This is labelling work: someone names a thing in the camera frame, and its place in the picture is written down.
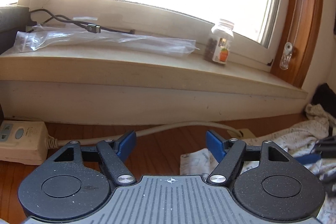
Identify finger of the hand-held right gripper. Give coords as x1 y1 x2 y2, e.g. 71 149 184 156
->
314 135 336 159
298 153 322 165

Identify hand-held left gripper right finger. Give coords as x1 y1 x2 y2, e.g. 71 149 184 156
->
205 130 289 186

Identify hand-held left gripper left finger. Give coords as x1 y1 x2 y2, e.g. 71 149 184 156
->
53 130 137 186

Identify white checker-print pajama pants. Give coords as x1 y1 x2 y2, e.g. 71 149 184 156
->
180 103 336 224

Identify black folded sweater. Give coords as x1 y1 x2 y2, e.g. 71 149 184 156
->
314 83 336 119

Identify beige windowsill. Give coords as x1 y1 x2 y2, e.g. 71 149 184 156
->
0 38 309 126

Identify white power strip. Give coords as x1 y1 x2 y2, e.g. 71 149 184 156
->
0 120 57 165

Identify clear jar orange label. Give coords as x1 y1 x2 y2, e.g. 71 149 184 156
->
204 18 235 65

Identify clear plastic bag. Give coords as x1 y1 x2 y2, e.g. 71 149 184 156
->
14 22 200 58

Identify wooden window jamb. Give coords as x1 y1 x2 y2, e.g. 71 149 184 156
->
270 0 324 89

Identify beige desk cable plate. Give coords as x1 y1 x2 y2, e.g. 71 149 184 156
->
238 128 256 139

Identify clear plastic cord pull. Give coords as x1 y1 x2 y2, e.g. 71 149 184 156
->
280 42 293 69

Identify black cable with connector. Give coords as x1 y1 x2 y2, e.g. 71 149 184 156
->
28 9 135 35

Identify white window frame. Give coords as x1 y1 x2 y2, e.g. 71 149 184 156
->
17 0 286 72

